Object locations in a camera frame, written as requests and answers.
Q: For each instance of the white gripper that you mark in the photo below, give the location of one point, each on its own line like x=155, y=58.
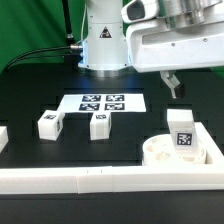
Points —
x=153, y=47

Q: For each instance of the white round stool seat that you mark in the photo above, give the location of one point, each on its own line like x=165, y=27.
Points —
x=159, y=150

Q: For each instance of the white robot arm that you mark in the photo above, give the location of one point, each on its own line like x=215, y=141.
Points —
x=105, y=48

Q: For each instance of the white sheet with tags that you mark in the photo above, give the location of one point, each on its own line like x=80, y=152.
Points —
x=85, y=103

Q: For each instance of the white right fence bar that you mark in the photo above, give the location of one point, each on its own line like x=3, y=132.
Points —
x=214, y=155

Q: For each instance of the white fence bar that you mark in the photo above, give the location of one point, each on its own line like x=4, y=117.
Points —
x=214, y=155
x=110, y=179

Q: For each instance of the black vertical pole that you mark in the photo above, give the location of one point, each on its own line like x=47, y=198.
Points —
x=68, y=27

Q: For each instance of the white front fence bar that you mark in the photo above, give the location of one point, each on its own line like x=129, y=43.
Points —
x=110, y=179

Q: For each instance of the white left fence piece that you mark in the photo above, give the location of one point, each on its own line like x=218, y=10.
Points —
x=3, y=137

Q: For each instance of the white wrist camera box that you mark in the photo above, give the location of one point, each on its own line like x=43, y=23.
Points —
x=140, y=10

